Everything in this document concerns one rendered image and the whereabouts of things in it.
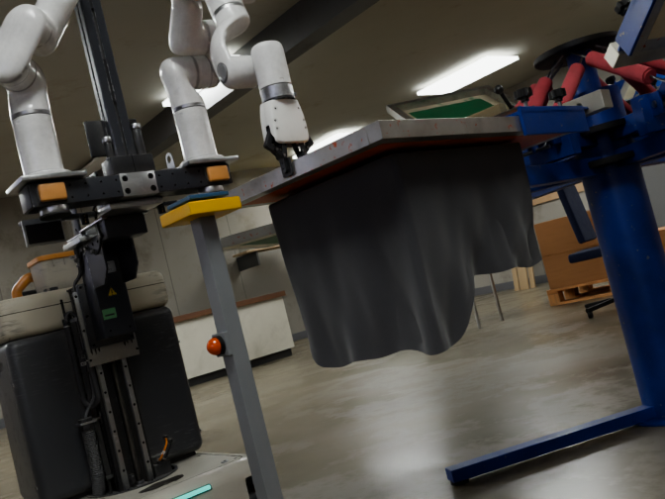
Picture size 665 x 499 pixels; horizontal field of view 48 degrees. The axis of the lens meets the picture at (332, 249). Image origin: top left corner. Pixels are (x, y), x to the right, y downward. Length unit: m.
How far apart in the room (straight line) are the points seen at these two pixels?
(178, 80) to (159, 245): 9.38
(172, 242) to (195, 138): 9.48
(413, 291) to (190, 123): 0.87
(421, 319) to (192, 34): 1.02
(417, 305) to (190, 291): 10.07
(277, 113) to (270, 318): 7.81
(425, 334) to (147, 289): 1.21
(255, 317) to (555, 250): 3.78
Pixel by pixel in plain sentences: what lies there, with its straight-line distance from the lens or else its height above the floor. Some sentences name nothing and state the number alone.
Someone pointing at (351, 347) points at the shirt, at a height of 0.57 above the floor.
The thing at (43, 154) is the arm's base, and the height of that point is 1.19.
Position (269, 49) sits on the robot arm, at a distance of 1.70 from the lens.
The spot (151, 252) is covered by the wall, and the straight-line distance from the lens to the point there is 11.39.
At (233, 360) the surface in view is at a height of 0.61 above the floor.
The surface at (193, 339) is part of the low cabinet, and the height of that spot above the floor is 0.52.
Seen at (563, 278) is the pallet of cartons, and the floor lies 0.24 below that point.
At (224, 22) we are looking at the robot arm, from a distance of 1.82.
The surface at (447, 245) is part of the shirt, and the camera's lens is 1.62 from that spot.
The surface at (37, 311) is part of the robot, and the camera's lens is 2.40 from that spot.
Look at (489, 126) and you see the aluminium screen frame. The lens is 1.73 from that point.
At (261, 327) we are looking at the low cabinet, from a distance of 9.31.
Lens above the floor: 0.71
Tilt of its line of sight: 3 degrees up
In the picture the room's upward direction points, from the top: 14 degrees counter-clockwise
